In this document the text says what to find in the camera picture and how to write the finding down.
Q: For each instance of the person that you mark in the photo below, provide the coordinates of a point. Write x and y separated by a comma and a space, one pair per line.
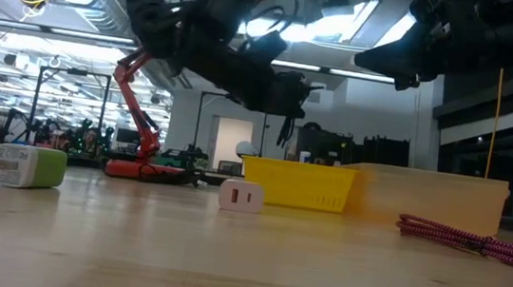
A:
91, 138

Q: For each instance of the black gantry frame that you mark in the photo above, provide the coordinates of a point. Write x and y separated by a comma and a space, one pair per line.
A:
75, 71
198, 123

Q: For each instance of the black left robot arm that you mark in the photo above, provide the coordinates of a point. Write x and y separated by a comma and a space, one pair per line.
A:
155, 13

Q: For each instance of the white globe lamp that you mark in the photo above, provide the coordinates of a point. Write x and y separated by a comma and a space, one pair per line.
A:
246, 148

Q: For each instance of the green box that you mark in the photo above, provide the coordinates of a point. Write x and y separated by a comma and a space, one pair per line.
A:
171, 158

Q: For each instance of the small black monitor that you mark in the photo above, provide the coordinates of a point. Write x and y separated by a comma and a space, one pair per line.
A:
127, 136

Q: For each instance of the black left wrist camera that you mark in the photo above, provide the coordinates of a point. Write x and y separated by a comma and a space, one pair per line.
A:
266, 46

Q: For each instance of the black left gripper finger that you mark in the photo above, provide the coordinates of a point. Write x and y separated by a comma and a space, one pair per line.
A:
297, 83
291, 104

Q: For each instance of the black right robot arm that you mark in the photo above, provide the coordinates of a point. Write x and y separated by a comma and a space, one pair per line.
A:
511, 36

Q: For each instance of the row of black cabinets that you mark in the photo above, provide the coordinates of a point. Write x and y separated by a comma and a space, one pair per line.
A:
380, 152

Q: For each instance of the green and white charger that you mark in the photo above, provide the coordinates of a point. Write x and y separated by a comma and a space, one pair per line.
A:
34, 168

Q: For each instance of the white wall charger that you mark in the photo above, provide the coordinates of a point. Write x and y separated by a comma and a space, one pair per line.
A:
241, 196

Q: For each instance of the red desk lamp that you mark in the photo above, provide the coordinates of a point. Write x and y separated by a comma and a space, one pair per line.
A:
146, 144

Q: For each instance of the yellow plastic basket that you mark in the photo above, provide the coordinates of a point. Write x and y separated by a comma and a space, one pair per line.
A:
300, 186

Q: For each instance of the orange translucent plastic bin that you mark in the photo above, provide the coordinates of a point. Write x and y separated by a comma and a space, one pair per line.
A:
427, 199

